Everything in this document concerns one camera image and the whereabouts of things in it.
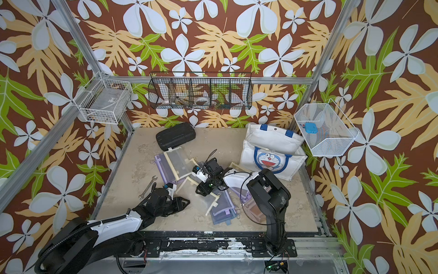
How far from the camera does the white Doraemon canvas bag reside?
840 mm

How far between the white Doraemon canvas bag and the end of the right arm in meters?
0.21

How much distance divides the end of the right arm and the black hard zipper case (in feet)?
1.21

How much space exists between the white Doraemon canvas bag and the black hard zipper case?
395mm

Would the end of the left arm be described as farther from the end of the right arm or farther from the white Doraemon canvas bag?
the white Doraemon canvas bag

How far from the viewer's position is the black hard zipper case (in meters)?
1.08

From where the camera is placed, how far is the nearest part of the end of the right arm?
700mm
